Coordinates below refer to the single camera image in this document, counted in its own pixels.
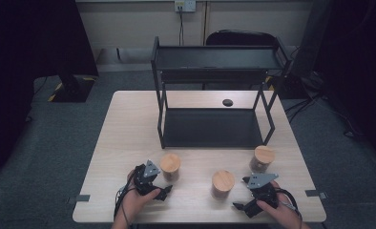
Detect dark curtain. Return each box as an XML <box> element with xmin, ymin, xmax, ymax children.
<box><xmin>314</xmin><ymin>0</ymin><xmax>376</xmax><ymax>160</ymax></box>

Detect grey metal stand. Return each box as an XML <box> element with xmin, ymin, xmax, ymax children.
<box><xmin>291</xmin><ymin>0</ymin><xmax>334</xmax><ymax>79</ymax></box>

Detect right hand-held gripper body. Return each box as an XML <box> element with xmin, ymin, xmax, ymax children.
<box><xmin>246</xmin><ymin>172</ymin><xmax>280</xmax><ymax>211</ymax></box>

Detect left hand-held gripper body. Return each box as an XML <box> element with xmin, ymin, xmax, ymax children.
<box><xmin>132</xmin><ymin>159</ymin><xmax>162</xmax><ymax>197</ymax></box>

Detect white wall socket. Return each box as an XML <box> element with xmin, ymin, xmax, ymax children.
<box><xmin>174</xmin><ymin>0</ymin><xmax>197</xmax><ymax>13</ymax></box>

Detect left hand-held gripper cable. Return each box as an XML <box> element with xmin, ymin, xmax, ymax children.
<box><xmin>113</xmin><ymin>173</ymin><xmax>136</xmax><ymax>229</ymax></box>

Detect black floor cables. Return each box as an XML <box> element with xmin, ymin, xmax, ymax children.
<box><xmin>284</xmin><ymin>90</ymin><xmax>366</xmax><ymax>139</ymax></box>

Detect black chair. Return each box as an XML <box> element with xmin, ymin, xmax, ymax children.
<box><xmin>202</xmin><ymin>29</ymin><xmax>278</xmax><ymax>91</ymax></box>

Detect hand-held gripper cable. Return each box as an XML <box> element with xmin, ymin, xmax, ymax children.
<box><xmin>273</xmin><ymin>187</ymin><xmax>303</xmax><ymax>221</ymax></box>
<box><xmin>113</xmin><ymin>173</ymin><xmax>136</xmax><ymax>229</ymax></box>

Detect black stand base yellow stripes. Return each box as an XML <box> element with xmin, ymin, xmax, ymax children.
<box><xmin>47</xmin><ymin>74</ymin><xmax>96</xmax><ymax>103</ymax></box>

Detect black curtain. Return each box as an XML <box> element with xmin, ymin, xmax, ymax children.
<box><xmin>0</xmin><ymin>0</ymin><xmax>100</xmax><ymax>176</ymax></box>

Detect grey table edge bracket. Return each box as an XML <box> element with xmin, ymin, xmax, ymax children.
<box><xmin>66</xmin><ymin>194</ymin><xmax>91</xmax><ymax>205</ymax></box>
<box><xmin>304</xmin><ymin>189</ymin><xmax>329</xmax><ymax>200</ymax></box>

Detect black metal shelf rack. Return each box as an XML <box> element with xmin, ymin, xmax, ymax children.
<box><xmin>150</xmin><ymin>35</ymin><xmax>294</xmax><ymax>150</ymax></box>

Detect black wall socket cable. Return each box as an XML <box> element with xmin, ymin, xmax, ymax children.
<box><xmin>178</xmin><ymin>7</ymin><xmax>186</xmax><ymax>47</ymax></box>

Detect person's right hand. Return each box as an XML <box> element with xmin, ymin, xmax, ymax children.
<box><xmin>256</xmin><ymin>181</ymin><xmax>303</xmax><ymax>229</ymax></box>

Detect right hand-held gripper cable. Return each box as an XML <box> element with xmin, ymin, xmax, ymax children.
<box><xmin>273</xmin><ymin>187</ymin><xmax>303</xmax><ymax>221</ymax></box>

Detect person's left hand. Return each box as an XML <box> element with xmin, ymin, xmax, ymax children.
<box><xmin>118</xmin><ymin>170</ymin><xmax>161</xmax><ymax>222</ymax></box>

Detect glass jar with wooden lid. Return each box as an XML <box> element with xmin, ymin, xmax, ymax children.
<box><xmin>248</xmin><ymin>145</ymin><xmax>276</xmax><ymax>174</ymax></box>
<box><xmin>159</xmin><ymin>153</ymin><xmax>182</xmax><ymax>183</ymax></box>
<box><xmin>210</xmin><ymin>169</ymin><xmax>236</xmax><ymax>200</ymax></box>

